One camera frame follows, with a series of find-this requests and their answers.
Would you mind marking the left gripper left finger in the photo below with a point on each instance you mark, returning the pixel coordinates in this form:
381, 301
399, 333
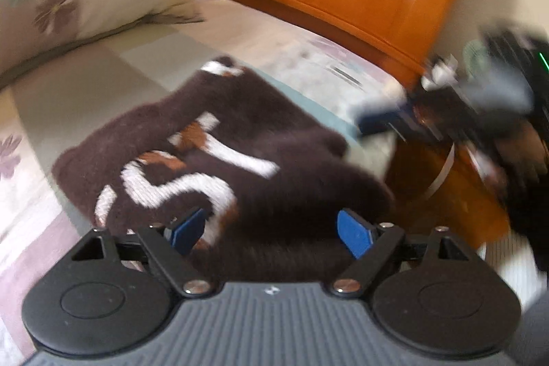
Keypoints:
168, 247

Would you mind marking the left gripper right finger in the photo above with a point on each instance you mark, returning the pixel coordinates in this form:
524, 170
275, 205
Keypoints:
374, 248

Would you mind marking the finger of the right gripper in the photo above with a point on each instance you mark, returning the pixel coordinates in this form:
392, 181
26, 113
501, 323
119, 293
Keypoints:
377, 121

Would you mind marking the dark brown knit sweater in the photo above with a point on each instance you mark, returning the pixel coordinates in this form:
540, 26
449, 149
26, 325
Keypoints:
270, 178

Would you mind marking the black sleeve right forearm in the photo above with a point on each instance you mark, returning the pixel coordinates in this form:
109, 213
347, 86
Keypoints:
527, 208

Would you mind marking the person's right hand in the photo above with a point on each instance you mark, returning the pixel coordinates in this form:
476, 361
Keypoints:
522, 155

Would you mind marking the patchwork pastel bed sheet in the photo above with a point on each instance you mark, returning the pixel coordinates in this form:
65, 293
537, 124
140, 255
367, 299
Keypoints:
73, 293

